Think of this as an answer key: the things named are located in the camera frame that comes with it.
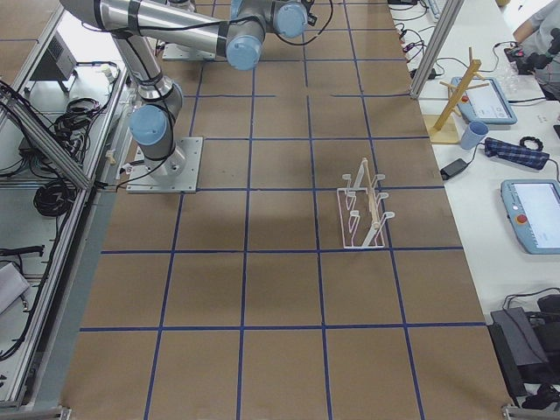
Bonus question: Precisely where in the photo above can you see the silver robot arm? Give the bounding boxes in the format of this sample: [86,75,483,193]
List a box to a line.
[62,1,317,179]

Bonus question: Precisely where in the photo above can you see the light blue cup on desk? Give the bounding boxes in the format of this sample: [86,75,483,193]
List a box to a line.
[459,121,489,150]

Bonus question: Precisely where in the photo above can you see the wooden mug tree stand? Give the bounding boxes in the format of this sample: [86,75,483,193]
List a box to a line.
[423,48,489,144]

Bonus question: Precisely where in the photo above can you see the black power adapter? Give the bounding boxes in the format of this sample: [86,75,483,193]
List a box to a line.
[439,158,469,181]

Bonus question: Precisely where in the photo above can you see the far teach pendant tablet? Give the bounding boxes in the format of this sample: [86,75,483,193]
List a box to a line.
[458,78,517,125]

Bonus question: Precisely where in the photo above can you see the teach pendant tablet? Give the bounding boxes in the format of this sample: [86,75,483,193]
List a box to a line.
[500,179,559,255]
[458,78,517,125]

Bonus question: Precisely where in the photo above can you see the near teach pendant tablet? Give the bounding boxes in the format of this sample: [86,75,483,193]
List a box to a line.
[500,179,559,255]

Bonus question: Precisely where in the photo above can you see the blue plaid folded umbrella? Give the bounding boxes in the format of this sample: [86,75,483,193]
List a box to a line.
[485,137,550,170]

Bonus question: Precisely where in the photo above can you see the grey electronics box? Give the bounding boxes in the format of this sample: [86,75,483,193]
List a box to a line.
[30,31,77,93]

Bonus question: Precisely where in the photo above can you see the black hair scrunchie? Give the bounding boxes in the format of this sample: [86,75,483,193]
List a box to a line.
[519,136,543,151]

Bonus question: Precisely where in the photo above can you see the black bag on desk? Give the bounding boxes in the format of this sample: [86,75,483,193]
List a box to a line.
[488,288,559,414]

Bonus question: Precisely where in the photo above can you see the seated person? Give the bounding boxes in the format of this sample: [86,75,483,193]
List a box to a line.
[514,0,559,101]

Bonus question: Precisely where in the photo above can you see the white wire cup rack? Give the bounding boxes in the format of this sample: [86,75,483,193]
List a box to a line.
[336,157,395,250]

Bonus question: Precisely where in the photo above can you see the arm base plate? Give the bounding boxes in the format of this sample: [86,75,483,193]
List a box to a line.
[163,44,215,61]
[125,137,203,193]

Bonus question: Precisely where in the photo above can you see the coiled black cables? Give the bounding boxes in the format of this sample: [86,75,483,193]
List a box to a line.
[33,181,74,218]

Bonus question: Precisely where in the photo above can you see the aluminium frame post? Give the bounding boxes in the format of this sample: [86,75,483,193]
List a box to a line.
[409,0,464,99]

